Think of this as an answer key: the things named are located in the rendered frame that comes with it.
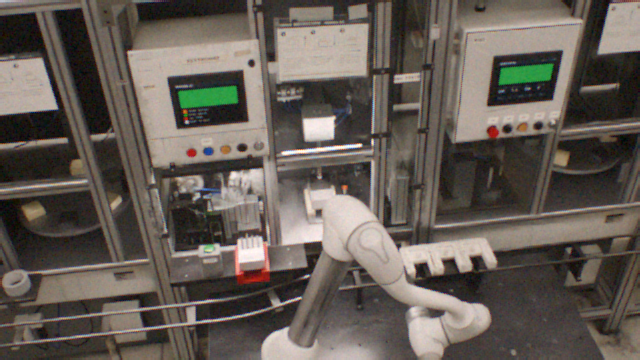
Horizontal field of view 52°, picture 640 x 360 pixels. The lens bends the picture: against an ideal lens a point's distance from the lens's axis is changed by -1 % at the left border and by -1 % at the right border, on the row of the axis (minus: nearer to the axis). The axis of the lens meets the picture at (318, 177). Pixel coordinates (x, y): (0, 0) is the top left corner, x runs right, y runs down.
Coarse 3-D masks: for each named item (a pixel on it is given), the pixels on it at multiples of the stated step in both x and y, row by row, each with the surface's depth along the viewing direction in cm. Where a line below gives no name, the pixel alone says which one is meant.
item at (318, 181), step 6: (318, 168) 274; (312, 174) 279; (318, 174) 276; (324, 174) 279; (312, 180) 276; (318, 180) 276; (324, 180) 276; (330, 180) 276; (312, 186) 276; (318, 186) 277; (324, 186) 277; (330, 186) 278
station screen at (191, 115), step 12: (192, 84) 216; (204, 84) 217; (216, 84) 217; (228, 84) 218; (180, 108) 221; (192, 108) 221; (204, 108) 222; (216, 108) 223; (228, 108) 223; (240, 108) 224; (180, 120) 224; (192, 120) 224; (204, 120) 225; (216, 120) 226; (228, 120) 226
